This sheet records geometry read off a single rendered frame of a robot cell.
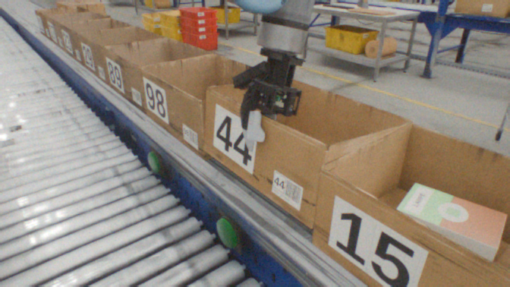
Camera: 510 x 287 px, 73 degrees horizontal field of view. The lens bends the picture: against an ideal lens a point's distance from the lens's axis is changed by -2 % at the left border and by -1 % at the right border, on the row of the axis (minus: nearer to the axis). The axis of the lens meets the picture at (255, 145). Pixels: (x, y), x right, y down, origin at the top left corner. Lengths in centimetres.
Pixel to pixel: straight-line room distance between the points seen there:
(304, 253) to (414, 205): 22
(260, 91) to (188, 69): 65
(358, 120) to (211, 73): 64
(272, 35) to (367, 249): 39
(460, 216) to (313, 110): 47
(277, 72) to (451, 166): 40
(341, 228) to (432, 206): 19
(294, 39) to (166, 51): 108
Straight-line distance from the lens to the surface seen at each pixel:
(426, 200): 74
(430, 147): 81
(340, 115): 93
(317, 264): 65
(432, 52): 509
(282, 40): 65
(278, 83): 66
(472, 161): 78
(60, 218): 110
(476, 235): 69
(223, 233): 81
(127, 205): 107
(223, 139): 83
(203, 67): 131
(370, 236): 58
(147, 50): 164
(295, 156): 65
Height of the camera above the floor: 136
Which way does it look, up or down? 28 degrees down
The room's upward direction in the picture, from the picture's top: straight up
